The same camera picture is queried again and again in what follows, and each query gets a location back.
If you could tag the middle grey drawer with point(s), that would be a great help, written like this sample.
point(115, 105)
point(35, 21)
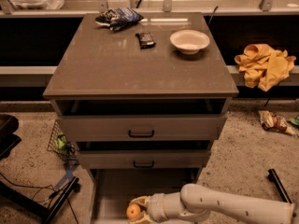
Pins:
point(121, 159)

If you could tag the orange fruit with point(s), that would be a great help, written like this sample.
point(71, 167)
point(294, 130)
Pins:
point(133, 211)

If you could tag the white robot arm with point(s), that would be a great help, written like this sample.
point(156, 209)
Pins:
point(193, 203)

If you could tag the white bowl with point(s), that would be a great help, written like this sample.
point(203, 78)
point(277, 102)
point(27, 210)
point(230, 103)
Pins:
point(189, 42)

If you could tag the black stand leg right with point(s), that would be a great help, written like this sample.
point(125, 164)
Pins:
point(273, 177)

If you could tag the black chair base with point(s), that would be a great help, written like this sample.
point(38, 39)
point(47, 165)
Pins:
point(8, 139)

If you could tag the green packet on floor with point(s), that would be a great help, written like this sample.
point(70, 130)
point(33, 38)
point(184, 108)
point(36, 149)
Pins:
point(294, 121)

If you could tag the wire basket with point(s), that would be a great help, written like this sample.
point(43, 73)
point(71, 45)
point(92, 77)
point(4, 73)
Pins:
point(65, 156)

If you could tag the brown snack bag on floor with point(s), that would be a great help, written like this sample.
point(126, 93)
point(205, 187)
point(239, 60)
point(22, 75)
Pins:
point(275, 123)

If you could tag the top grey drawer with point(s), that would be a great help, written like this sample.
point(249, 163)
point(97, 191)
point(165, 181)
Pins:
point(142, 128)

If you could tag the yellow cloth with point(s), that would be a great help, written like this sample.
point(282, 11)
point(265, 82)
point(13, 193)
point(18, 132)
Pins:
point(263, 66)

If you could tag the grey drawer cabinet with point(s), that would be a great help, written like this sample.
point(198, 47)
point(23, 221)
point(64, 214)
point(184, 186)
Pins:
point(105, 73)

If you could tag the dark snack bar wrapper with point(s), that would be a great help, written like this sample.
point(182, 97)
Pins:
point(145, 40)

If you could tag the bottom open grey drawer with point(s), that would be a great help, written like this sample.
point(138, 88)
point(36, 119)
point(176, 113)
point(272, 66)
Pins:
point(114, 190)

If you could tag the green object in basket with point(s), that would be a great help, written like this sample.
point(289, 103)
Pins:
point(61, 143)

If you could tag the black stand leg left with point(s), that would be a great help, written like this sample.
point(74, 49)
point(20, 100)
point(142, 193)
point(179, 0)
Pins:
point(45, 210)

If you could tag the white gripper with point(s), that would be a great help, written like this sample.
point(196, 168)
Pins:
point(156, 206)

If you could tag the blue chip bag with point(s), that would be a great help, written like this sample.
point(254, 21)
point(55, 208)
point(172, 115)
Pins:
point(118, 18)

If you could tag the black stand leg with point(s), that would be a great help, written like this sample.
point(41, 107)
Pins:
point(273, 177)
point(45, 210)

